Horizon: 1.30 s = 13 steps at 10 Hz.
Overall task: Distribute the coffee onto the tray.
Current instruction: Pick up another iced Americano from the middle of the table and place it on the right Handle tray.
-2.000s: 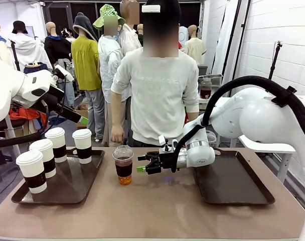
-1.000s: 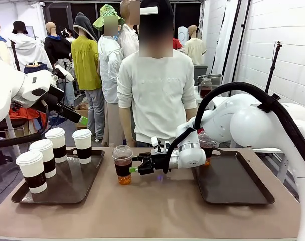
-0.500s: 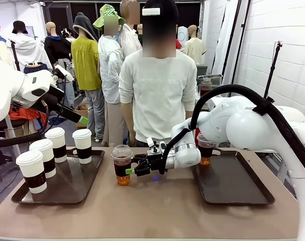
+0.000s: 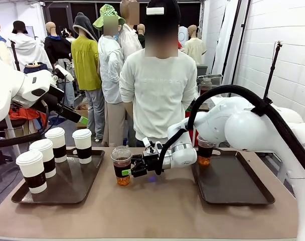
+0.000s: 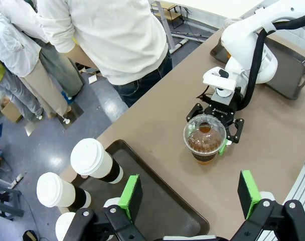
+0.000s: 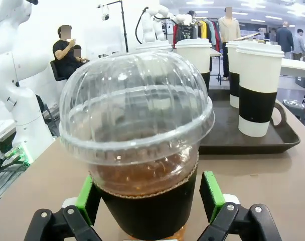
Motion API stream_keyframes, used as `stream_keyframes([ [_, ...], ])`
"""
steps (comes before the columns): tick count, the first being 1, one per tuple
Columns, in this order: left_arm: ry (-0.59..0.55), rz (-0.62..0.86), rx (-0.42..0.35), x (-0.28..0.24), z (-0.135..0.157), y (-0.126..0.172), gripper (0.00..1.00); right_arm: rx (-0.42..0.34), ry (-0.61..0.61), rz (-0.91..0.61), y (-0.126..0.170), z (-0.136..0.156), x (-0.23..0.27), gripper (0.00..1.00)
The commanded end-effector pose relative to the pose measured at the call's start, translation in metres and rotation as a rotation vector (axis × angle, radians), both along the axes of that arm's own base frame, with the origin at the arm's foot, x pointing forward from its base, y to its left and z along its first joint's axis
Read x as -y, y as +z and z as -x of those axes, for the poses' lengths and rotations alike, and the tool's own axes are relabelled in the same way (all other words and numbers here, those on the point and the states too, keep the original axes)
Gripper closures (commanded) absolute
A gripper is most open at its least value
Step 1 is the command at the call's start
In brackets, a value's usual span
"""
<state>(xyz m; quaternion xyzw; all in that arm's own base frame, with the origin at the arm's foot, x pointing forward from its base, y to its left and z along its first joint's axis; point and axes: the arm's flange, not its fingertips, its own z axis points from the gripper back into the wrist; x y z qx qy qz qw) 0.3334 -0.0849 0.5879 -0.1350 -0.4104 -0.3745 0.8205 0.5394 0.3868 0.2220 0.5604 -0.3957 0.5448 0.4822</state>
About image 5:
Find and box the clear dome-lid tea cup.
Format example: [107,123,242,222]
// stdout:
[183,115,228,165]

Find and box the black corrugated cable conduit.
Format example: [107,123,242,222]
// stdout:
[239,11,305,111]

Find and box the white table leg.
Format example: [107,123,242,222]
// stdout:
[157,7,189,54]

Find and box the dark brown serving tray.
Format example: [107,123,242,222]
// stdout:
[209,32,305,100]
[67,139,210,238]

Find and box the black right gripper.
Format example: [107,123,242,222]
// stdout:
[186,86,245,156]

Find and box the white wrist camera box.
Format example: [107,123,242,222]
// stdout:
[202,67,237,99]

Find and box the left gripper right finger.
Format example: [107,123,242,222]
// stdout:
[232,170,305,241]

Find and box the person in light grey trousers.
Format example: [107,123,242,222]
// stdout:
[0,60,44,123]

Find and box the grey-blue metal stand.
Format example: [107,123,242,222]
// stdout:
[0,175,25,221]

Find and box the person in grey jeans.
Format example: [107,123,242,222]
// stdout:
[0,0,84,100]

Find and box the cardboard box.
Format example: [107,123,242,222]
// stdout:
[1,100,23,124]

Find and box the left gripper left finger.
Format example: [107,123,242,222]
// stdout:
[72,174,144,241]

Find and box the ribbed aluminium base rail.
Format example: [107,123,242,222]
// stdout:
[285,147,305,204]

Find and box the white paper coffee cup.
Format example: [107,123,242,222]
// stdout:
[36,172,92,209]
[54,212,77,241]
[70,138,124,185]

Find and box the metal floor plate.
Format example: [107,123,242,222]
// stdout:
[24,100,85,137]

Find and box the person in white sweater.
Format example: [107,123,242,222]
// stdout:
[37,0,173,108]

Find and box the person in beige trousers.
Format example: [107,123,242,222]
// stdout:
[0,11,73,124]

